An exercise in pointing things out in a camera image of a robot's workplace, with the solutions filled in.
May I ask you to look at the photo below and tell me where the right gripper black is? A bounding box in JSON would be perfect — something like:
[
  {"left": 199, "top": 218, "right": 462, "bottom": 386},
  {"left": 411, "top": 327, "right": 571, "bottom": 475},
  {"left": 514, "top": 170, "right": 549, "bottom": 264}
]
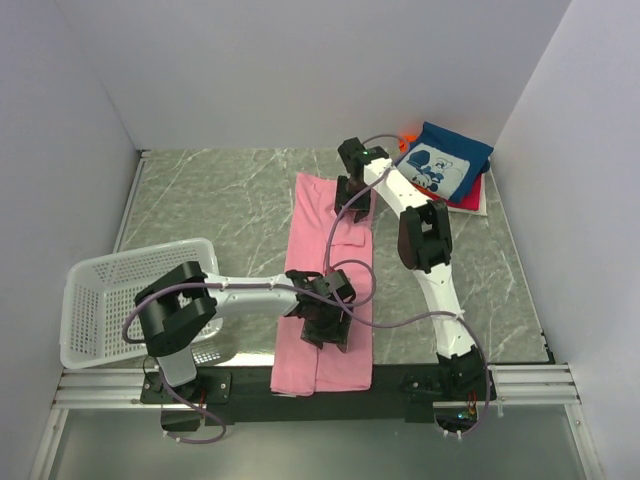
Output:
[{"left": 334, "top": 176, "right": 372, "bottom": 222}]

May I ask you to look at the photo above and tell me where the pink t shirt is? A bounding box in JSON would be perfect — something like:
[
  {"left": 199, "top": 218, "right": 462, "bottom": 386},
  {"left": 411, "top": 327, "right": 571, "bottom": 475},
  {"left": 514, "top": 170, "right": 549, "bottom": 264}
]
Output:
[{"left": 269, "top": 172, "right": 376, "bottom": 397}]

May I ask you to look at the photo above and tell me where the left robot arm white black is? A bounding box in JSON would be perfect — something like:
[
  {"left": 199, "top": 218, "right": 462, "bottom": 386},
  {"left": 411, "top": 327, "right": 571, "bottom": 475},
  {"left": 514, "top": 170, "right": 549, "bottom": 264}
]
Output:
[{"left": 126, "top": 261, "right": 356, "bottom": 402}]

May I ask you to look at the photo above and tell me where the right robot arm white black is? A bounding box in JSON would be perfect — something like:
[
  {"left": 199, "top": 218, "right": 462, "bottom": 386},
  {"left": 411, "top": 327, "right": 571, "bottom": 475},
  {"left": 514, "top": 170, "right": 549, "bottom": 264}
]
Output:
[{"left": 336, "top": 158, "right": 491, "bottom": 399}]

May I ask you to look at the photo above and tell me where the blue printed folded t shirt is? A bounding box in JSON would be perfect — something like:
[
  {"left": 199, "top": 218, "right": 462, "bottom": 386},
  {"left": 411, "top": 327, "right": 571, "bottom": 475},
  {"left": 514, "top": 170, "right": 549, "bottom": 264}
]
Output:
[{"left": 397, "top": 122, "right": 494, "bottom": 203}]

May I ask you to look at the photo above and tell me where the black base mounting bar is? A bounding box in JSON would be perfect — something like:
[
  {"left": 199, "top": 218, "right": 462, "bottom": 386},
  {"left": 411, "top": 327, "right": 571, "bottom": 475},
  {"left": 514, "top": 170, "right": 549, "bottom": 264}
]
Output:
[{"left": 140, "top": 364, "right": 496, "bottom": 426}]

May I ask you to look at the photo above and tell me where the red folded t shirt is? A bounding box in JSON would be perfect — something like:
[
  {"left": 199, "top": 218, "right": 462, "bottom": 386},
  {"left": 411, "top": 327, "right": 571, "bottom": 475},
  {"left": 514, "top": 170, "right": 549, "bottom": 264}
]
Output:
[{"left": 411, "top": 174, "right": 486, "bottom": 215}]

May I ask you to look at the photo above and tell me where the white folded t shirt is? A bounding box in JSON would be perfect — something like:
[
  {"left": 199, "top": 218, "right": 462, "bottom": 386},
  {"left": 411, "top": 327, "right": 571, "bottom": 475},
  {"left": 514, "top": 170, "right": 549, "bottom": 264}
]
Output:
[{"left": 447, "top": 174, "right": 487, "bottom": 216}]

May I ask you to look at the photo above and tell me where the white plastic laundry basket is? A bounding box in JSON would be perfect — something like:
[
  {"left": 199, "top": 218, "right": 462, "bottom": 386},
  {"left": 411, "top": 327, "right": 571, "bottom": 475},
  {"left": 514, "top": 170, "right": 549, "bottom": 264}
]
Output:
[{"left": 59, "top": 238, "right": 218, "bottom": 370}]

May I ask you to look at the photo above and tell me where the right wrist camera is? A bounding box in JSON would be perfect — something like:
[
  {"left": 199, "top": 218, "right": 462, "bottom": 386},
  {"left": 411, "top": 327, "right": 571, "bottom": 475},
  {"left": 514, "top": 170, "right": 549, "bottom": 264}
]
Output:
[{"left": 337, "top": 137, "right": 388, "bottom": 176}]

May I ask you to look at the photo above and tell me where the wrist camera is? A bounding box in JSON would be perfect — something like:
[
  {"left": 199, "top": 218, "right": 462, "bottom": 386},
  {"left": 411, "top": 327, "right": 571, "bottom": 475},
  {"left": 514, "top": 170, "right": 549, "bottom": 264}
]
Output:
[
  {"left": 320, "top": 269, "right": 356, "bottom": 303},
  {"left": 337, "top": 137, "right": 388, "bottom": 176}
]

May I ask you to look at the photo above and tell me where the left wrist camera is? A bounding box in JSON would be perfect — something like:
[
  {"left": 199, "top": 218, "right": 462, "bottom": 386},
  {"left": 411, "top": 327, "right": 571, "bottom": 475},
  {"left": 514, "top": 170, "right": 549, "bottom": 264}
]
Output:
[{"left": 320, "top": 269, "right": 356, "bottom": 303}]

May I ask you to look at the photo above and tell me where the aluminium rail frame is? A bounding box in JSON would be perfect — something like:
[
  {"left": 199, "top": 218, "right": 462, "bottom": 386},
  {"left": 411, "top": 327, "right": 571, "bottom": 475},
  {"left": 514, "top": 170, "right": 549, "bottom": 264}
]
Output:
[{"left": 27, "top": 147, "right": 640, "bottom": 480}]

